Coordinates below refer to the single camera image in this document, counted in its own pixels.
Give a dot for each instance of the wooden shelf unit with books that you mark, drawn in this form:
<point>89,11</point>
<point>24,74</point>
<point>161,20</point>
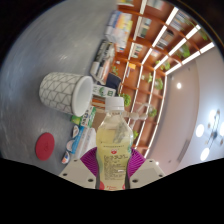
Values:
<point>146,73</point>

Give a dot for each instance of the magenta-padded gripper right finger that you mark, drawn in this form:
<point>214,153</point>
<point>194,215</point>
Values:
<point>147,172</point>

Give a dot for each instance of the recessed ceiling spotlight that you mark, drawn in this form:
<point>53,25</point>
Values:
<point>157,163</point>
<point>179,85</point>

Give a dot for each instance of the beige chair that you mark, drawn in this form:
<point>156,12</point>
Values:
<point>98,121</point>

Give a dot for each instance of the tall green and white carton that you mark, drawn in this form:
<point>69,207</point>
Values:
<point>104,90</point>

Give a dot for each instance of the green and white box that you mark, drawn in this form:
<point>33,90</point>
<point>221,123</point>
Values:
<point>84,116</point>

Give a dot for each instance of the dark magazine stack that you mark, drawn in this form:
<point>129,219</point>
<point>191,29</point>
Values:
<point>102,60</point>

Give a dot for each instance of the clear yellow drink bottle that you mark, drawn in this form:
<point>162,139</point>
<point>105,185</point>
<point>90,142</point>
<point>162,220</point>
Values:
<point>114,146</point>

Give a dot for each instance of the flat round red coaster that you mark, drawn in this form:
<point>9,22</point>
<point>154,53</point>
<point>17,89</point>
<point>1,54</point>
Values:
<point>45,146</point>

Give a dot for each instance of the dark chair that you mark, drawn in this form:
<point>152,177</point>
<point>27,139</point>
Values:
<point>114,81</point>

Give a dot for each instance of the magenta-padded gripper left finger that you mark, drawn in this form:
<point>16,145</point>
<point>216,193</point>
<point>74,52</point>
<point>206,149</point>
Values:
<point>77,173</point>

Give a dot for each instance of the small printed oval trinket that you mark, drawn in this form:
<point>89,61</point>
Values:
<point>70,145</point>
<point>65,157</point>
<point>75,130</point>

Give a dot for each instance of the colourful book stack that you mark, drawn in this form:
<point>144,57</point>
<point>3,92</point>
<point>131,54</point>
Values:
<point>118,26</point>

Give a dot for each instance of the wooden artist mannequin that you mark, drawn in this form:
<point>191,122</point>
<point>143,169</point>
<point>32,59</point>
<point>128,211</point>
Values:
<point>138,115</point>

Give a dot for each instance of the thin blue book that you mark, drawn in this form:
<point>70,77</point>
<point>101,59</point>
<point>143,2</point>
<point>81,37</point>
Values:
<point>78,140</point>

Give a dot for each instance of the ceiling air vent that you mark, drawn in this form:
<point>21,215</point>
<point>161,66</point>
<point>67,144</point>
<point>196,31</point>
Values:
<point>183,150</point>

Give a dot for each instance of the white geometric-patterned cup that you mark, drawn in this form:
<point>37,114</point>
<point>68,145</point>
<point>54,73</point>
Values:
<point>60,93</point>

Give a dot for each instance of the multi-globe ceiling lamp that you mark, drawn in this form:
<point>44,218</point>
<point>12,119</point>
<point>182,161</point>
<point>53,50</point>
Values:
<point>213,133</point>

